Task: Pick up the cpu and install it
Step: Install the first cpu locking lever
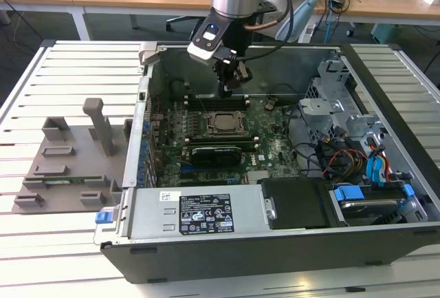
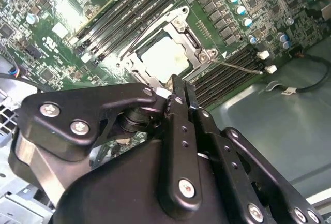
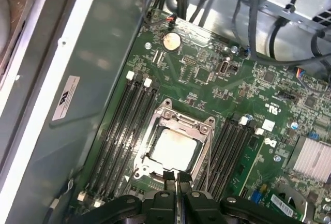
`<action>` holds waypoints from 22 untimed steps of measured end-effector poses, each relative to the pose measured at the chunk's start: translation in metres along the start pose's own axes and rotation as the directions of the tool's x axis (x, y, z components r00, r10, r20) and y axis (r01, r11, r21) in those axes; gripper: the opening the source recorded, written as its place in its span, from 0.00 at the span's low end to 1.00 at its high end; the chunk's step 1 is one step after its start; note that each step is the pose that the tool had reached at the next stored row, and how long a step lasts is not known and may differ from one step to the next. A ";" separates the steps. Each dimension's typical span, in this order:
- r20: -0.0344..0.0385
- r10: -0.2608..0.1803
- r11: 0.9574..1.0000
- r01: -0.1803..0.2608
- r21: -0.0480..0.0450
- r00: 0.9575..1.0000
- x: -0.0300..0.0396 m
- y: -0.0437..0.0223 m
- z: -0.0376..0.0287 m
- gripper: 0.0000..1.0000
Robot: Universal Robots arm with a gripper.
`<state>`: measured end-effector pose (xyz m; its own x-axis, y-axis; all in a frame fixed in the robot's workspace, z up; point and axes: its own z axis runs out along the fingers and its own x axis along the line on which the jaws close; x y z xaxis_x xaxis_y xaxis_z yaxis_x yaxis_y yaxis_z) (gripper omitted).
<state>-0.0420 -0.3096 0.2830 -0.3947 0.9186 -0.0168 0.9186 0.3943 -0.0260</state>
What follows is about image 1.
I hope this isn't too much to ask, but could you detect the metal socket cover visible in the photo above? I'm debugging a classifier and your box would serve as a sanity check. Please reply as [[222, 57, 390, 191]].
[[205, 111, 247, 137]]

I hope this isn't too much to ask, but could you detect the silver CPU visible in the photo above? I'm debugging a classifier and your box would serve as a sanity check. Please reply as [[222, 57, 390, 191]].
[[214, 116, 239, 133]]

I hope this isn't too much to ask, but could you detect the CPU socket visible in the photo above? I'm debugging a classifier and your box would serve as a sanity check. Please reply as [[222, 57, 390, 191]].
[[204, 110, 248, 138]]

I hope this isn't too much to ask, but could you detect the black office chair base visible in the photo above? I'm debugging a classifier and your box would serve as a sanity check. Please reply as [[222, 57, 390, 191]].
[[166, 15, 211, 41]]

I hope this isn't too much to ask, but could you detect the black RAM slot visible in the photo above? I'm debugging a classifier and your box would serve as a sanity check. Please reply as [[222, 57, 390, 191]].
[[184, 93, 250, 99], [185, 97, 250, 103], [184, 101, 250, 107], [186, 105, 249, 111]]

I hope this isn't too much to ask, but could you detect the white power strip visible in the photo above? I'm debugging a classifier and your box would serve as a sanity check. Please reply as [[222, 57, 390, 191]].
[[297, 23, 316, 43]]

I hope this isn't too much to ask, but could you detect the metal locking lever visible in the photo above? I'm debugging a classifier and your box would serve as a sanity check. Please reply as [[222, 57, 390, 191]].
[[192, 88, 208, 114]]

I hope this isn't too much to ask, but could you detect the silver drive cage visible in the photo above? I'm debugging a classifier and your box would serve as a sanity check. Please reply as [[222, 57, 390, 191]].
[[297, 50, 386, 147]]

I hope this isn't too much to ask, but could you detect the green motherboard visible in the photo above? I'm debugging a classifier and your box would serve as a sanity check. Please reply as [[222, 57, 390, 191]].
[[148, 96, 304, 188]]

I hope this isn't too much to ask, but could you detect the black graphics card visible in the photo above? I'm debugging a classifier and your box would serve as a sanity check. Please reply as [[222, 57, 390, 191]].
[[188, 145, 243, 167]]

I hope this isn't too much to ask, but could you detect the silver chipset heatsink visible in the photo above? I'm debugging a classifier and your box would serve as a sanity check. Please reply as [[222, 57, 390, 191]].
[[245, 169, 273, 184]]

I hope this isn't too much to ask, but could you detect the teal box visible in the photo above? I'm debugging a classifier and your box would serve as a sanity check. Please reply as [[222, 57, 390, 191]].
[[370, 23, 404, 45]]

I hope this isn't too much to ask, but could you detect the black plastic shroud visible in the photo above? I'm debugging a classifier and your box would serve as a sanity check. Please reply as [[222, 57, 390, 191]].
[[257, 176, 334, 231]]

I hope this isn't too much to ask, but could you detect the silver power supply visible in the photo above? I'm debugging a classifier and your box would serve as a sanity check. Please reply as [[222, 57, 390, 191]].
[[126, 187, 276, 240]]

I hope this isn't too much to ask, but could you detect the grey parts rack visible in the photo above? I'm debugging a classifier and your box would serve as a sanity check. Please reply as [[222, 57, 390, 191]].
[[12, 97, 133, 215]]

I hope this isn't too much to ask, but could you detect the hard disk in blue carrier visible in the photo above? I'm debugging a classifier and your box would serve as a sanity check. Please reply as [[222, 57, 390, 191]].
[[329, 183, 429, 227]]

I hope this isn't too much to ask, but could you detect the black PC case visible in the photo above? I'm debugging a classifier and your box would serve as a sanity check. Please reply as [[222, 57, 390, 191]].
[[93, 41, 440, 285]]

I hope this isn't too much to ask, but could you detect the blue case latch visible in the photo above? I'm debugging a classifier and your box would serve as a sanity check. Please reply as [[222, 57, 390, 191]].
[[95, 209, 113, 226]]

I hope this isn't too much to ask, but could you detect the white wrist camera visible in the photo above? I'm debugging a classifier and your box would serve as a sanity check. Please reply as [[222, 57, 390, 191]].
[[186, 29, 223, 62]]

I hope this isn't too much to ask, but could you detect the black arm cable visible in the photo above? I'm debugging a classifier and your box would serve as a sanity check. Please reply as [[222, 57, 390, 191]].
[[233, 0, 296, 62]]

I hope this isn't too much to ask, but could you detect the yellow wire bundle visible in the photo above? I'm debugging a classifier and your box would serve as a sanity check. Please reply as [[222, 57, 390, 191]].
[[347, 155, 365, 178]]

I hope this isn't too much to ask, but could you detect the blue flat wire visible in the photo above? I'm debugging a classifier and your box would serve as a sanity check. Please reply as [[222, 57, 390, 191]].
[[374, 156, 390, 189], [364, 155, 379, 187]]

